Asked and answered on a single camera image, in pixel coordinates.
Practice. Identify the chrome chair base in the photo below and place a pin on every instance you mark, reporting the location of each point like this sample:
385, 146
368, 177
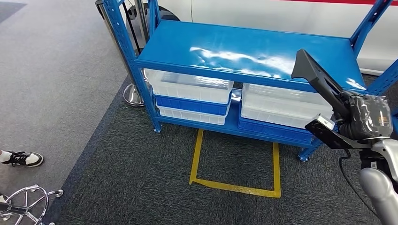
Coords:
59, 193

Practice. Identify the yellow floor tape square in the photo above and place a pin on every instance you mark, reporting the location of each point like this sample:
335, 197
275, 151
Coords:
236, 187

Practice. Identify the blue metal shelf rack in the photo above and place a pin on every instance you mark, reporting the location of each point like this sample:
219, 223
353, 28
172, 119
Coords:
217, 40

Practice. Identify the clear plastic storage bin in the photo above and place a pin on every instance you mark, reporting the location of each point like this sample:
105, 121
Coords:
192, 117
280, 105
189, 90

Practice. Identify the person's shoe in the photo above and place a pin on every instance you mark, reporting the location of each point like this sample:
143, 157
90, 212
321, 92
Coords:
25, 159

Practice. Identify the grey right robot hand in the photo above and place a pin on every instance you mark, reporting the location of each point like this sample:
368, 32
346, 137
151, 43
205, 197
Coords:
370, 115

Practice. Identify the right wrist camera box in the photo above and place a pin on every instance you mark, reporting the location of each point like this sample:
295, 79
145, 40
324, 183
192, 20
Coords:
325, 121

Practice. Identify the white car with red stripe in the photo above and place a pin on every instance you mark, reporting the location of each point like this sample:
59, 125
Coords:
280, 15

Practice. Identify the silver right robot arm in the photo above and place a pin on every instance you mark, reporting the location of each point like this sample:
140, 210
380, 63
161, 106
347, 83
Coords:
377, 192

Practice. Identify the chrome stanchion post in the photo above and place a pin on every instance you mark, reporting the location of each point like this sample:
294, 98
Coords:
133, 96
141, 18

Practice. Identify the black plastic panel part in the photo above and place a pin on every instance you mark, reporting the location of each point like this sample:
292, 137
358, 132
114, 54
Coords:
311, 70

